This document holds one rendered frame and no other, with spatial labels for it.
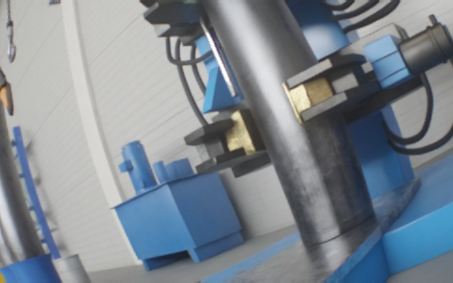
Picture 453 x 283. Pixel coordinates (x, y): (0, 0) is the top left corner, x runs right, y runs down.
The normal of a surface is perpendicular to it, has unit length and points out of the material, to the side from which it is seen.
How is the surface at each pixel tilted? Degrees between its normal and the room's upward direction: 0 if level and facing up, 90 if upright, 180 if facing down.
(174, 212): 90
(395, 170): 90
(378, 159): 90
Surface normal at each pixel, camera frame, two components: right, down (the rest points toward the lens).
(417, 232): -0.58, 0.14
